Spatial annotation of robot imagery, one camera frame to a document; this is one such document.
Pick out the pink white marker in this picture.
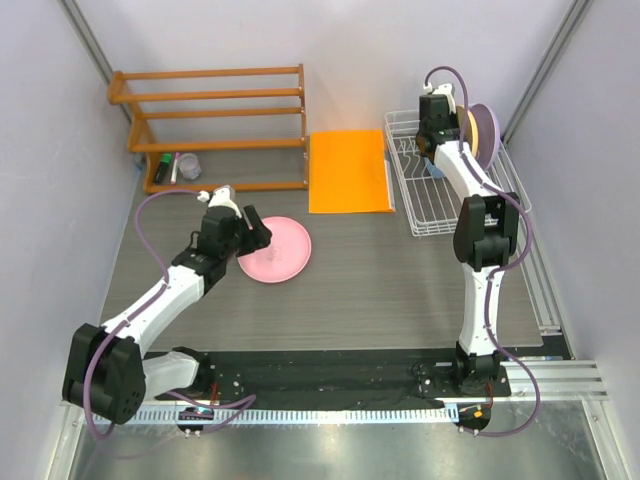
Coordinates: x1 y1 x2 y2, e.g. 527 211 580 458
170 152 180 186

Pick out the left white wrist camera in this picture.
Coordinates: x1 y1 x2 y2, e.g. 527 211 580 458
197 185 241 217

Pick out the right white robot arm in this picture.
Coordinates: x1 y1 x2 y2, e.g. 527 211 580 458
415 93 519 395

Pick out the pink plate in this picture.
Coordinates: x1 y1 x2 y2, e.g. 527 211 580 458
238 216 312 284

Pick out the aluminium frame rail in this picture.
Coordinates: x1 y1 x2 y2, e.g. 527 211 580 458
503 360 608 401

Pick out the green highlighter marker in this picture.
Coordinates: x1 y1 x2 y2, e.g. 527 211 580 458
153 153 172 184

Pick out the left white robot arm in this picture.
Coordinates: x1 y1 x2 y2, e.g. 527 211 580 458
62 205 272 425

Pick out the white wire dish rack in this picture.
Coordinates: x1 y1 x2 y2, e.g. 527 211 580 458
383 109 533 239

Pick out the perforated cable duct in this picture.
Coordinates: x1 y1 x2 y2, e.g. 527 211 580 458
129 404 458 426

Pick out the blue plate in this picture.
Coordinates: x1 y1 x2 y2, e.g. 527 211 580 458
425 160 445 179

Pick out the purple plate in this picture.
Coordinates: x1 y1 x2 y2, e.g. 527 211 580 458
470 103 500 171

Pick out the controller board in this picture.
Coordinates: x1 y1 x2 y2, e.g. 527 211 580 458
176 406 215 438
456 403 492 436

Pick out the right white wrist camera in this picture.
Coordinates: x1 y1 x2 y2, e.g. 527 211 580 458
423 82 456 112

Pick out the right controller board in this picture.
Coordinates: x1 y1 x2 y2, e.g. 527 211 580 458
456 403 492 436

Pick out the orange folder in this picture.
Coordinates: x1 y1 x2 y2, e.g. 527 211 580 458
309 130 394 214

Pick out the wooden shelf rack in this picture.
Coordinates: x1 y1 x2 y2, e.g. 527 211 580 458
107 63 310 194

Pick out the left controller board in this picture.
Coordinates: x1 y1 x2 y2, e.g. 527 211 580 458
176 406 215 438

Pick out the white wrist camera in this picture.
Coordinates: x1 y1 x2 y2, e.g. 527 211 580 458
423 82 456 112
197 185 241 217

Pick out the yellow plate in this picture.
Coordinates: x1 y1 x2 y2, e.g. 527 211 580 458
456 105 479 157

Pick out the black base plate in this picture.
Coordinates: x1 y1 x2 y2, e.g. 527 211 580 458
181 348 511 411

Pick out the clear plastic cup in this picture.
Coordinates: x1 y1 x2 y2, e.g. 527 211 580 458
178 153 201 180

